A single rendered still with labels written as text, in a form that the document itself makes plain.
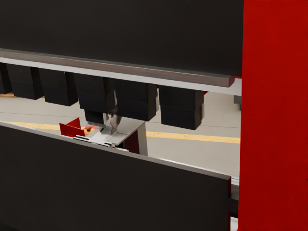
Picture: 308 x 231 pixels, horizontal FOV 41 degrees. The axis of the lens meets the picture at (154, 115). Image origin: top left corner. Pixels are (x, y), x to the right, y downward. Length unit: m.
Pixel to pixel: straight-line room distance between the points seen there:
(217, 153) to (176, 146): 0.39
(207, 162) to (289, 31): 2.90
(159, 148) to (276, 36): 3.13
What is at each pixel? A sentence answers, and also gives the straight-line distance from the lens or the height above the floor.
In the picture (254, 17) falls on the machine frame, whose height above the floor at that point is 1.74.
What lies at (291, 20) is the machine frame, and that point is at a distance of 0.73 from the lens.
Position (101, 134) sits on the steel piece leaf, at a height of 1.00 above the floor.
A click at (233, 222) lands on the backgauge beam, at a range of 1.43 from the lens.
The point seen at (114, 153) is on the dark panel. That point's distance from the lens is 1.13.
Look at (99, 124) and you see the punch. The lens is 1.86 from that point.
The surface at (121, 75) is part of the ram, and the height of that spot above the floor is 1.35.
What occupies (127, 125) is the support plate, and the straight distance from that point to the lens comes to 2.02.
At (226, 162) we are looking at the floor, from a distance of 3.58.
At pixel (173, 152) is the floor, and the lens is 3.72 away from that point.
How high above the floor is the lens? 1.90
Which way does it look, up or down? 26 degrees down
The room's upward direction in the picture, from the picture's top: 4 degrees counter-clockwise
